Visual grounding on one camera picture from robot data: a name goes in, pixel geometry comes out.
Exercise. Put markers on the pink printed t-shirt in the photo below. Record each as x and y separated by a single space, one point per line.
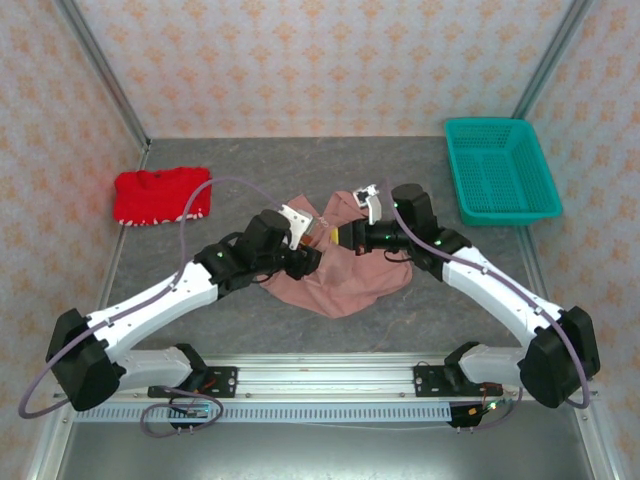
350 285

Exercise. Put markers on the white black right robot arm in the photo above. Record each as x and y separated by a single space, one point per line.
500 285

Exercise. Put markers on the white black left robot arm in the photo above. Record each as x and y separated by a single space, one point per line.
150 305

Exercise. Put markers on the folded red t-shirt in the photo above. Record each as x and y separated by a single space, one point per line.
150 200

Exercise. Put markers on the teal plastic mesh basket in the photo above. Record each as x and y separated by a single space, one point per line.
500 170

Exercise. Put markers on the aluminium base beam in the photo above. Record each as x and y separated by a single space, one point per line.
325 380

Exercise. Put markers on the small green circuit board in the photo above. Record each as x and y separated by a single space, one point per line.
192 411
487 407

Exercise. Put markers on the grey metal sheet panel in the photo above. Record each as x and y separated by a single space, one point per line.
320 455

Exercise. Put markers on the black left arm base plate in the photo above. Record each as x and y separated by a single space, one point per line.
225 382

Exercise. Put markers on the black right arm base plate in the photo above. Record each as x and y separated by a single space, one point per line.
425 382

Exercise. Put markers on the aluminium frame post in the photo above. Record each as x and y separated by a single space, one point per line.
552 60
103 70

